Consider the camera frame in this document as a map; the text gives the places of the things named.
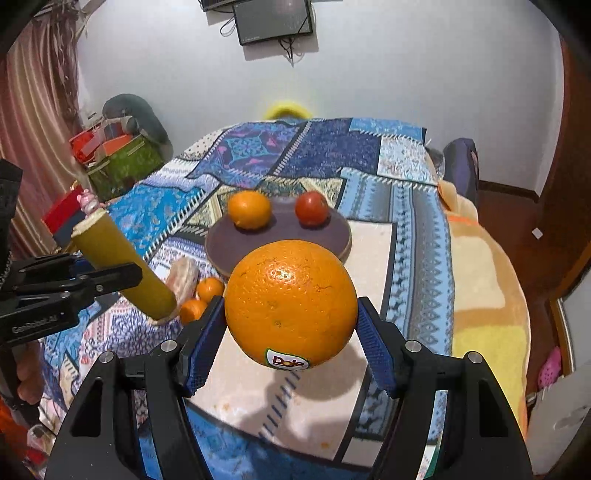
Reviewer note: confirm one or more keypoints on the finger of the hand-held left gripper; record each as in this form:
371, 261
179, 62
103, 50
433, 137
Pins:
46, 265
111, 277

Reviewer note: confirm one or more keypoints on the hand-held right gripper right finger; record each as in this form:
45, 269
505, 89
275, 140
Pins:
376, 350

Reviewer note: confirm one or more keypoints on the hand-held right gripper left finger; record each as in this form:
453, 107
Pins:
203, 350

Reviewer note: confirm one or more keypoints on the yellow-green sugarcane piece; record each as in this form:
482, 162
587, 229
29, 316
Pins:
124, 267

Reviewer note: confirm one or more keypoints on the large orange with sticker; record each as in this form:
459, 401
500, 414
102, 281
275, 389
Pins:
291, 304

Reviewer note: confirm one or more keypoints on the round dark wooden plate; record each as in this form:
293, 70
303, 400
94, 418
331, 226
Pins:
277, 235

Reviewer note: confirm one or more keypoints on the person's left hand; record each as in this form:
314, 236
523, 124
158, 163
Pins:
28, 374

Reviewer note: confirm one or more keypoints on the small tangerine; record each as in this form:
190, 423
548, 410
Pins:
210, 288
192, 310

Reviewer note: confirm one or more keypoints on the red box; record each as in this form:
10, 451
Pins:
62, 217

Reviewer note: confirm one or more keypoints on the peeled citrus fruit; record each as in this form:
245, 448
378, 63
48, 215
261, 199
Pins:
183, 277

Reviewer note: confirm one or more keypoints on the pink figurine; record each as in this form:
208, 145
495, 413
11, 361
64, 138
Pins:
88, 201

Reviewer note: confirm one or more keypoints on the green patterned box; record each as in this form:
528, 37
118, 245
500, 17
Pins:
124, 166

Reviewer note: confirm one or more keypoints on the orange and yellow blanket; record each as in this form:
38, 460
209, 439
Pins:
485, 286

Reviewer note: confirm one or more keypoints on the blue patchwork blanket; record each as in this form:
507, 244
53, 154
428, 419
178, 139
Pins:
392, 221

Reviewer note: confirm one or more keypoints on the orange box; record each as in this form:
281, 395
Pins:
94, 143

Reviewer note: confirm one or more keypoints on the medium orange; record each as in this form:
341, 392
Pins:
250, 210

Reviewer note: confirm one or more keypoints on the pink striped curtain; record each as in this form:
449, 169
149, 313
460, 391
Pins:
32, 115

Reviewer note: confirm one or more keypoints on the red tomato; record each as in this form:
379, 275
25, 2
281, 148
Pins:
312, 208

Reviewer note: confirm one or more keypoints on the grey neck cushion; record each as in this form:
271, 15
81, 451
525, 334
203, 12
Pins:
138, 115

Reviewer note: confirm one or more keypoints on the pink clog shoe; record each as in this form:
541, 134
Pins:
551, 367

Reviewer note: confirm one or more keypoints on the white bag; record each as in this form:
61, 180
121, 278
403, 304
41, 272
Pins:
558, 415

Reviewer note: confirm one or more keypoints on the white paper scrap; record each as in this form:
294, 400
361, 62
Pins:
537, 233

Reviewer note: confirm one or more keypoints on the dark blue chair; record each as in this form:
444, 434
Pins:
461, 161

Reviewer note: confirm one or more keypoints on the yellow pillow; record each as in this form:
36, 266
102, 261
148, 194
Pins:
286, 110

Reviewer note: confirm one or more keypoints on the brown wooden door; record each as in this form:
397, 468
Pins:
570, 161

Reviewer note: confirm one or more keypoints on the black wall monitor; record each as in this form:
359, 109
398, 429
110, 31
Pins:
272, 21
216, 3

